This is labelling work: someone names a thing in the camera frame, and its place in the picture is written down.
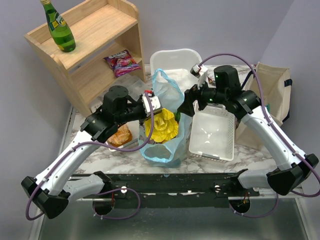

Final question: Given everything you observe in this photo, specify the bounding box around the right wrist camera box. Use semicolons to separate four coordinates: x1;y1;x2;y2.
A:
190;64;208;89

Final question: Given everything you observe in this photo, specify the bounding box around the large white plastic tub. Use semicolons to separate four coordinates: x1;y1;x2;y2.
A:
150;48;202;92

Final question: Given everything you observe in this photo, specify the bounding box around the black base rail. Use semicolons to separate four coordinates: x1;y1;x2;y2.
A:
90;173;260;209

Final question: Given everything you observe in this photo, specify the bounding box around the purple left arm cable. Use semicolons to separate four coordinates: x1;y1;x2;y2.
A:
25;94;156;221

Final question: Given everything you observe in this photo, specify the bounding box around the yellow cabbage toy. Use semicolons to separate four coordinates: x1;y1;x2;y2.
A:
150;108;179;143

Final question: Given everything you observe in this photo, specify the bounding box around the floral canvas tote bag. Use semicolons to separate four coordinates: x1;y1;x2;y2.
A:
235;62;293;150

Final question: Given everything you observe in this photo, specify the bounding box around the wooden shelf unit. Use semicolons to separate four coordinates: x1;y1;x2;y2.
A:
24;0;146;117

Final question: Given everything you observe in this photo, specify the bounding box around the green glass bottle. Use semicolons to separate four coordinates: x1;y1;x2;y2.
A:
40;0;76;53

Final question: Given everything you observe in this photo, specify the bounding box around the pink candy bag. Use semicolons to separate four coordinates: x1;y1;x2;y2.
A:
103;49;141;78

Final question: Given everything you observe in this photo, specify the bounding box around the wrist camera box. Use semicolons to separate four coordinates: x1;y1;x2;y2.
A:
141;91;163;117
190;64;208;89

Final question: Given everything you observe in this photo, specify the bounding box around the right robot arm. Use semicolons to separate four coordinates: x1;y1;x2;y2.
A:
178;64;319;196

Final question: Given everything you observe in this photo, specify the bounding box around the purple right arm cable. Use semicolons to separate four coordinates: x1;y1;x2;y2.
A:
197;52;320;219

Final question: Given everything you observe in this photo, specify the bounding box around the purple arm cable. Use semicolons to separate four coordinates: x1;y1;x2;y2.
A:
197;52;320;219
25;94;156;221

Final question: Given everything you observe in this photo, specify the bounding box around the white perforated plastic basket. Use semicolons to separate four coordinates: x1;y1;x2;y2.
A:
188;102;236;162

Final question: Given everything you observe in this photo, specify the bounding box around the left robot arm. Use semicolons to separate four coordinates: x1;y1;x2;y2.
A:
21;85;162;221

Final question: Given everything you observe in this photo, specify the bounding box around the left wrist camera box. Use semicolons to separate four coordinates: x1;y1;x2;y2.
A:
141;91;163;117

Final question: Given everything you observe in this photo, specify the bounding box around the orange bread slice toy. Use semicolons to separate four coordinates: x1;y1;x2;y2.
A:
106;124;133;148

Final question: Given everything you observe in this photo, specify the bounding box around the light blue plastic grocery bag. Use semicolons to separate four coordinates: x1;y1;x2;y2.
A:
140;68;192;168

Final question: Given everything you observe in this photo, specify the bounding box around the clear plastic organizer box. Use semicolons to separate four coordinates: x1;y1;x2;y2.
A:
115;74;151;101

